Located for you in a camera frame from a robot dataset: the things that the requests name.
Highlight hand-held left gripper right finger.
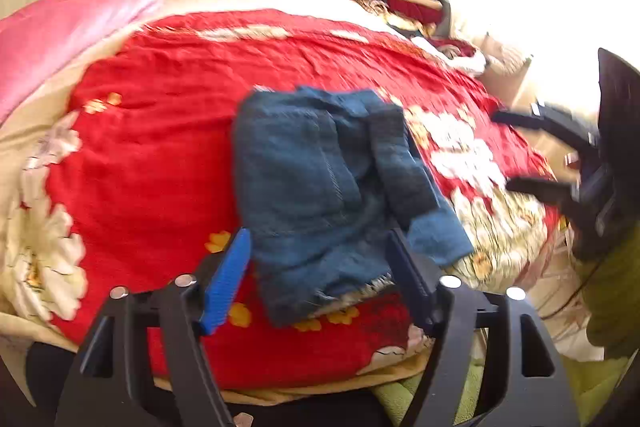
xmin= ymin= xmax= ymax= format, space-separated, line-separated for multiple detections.
xmin=387 ymin=227 xmax=581 ymax=427

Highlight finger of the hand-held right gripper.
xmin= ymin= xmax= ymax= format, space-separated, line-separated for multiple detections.
xmin=492 ymin=103 xmax=599 ymax=154
xmin=506 ymin=176 xmax=582 ymax=214

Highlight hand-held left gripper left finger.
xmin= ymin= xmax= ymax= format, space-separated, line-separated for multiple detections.
xmin=54 ymin=228 xmax=252 ymax=427

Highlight blue denim pants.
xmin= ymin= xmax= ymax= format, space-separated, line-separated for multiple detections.
xmin=232 ymin=86 xmax=475 ymax=328

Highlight white striped plush toy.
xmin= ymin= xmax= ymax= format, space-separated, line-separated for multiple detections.
xmin=481 ymin=38 xmax=532 ymax=78

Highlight red and white cloth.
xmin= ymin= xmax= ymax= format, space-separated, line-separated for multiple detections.
xmin=424 ymin=36 xmax=489 ymax=76

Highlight green cloth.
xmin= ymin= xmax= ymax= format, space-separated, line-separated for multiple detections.
xmin=372 ymin=232 xmax=640 ymax=427

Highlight red floral blanket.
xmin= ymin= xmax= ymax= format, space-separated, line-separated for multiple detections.
xmin=0 ymin=9 xmax=565 ymax=395

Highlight pink quilt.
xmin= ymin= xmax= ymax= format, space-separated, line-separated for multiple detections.
xmin=0 ymin=0 xmax=167 ymax=124

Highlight black cable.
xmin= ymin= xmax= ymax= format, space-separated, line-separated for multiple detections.
xmin=542 ymin=254 xmax=608 ymax=322

